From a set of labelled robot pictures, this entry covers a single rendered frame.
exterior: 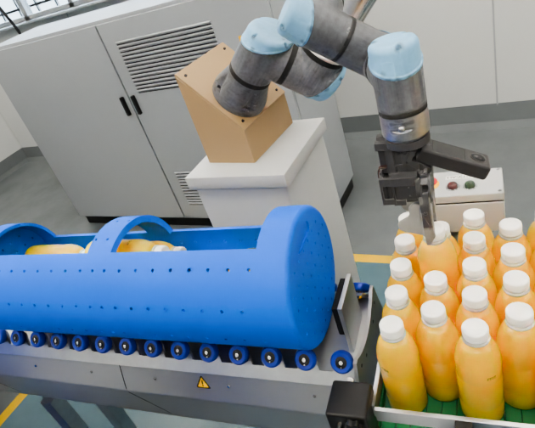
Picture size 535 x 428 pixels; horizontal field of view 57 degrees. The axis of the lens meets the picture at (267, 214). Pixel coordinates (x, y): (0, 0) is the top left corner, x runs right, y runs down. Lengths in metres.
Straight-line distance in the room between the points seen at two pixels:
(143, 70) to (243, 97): 1.70
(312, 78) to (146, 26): 1.70
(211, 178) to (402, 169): 0.65
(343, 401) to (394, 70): 0.54
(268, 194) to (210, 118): 0.26
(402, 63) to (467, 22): 2.83
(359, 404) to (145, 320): 0.45
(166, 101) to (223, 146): 1.61
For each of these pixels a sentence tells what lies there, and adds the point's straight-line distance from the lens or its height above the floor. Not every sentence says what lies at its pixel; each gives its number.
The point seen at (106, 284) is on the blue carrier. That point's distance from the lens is 1.07.
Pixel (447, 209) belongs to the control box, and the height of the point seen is 1.07.
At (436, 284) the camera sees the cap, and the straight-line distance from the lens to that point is 0.90.
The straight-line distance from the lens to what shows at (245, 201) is 1.36.
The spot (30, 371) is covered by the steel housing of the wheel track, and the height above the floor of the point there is 0.86.
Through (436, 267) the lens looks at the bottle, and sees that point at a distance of 0.94.
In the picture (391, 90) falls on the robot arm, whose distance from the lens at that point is 0.76.
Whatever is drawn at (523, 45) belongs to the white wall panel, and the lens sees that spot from 3.60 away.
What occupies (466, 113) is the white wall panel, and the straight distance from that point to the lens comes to 3.78.
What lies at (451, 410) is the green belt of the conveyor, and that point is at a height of 0.90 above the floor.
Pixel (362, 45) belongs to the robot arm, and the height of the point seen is 1.49.
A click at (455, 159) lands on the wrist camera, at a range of 0.83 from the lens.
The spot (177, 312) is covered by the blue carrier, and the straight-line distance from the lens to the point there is 0.98.
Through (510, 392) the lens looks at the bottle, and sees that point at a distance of 0.96.
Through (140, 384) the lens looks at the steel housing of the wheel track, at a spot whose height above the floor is 0.86.
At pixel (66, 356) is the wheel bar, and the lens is 1.41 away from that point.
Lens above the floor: 1.72
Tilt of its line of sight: 31 degrees down
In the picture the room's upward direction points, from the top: 20 degrees counter-clockwise
